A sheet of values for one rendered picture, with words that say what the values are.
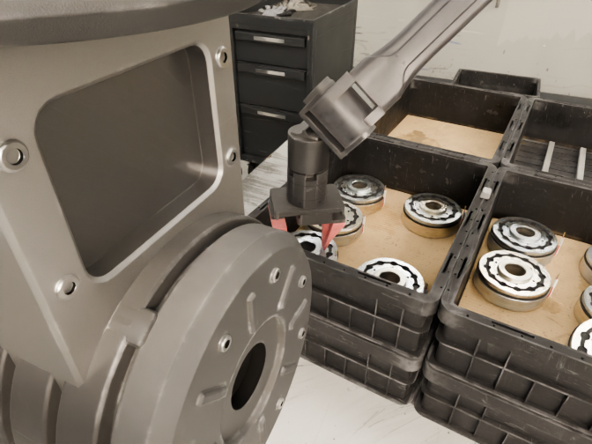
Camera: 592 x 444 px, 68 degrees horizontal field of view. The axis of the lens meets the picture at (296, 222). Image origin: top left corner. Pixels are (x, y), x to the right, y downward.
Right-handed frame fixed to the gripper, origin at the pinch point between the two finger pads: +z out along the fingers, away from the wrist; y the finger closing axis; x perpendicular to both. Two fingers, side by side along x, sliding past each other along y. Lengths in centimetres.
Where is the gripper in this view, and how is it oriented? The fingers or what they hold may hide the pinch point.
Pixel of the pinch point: (304, 245)
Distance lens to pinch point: 70.2
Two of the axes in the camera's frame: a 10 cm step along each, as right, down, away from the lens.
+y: -9.9, 0.8, -1.4
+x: 1.6, 5.9, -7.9
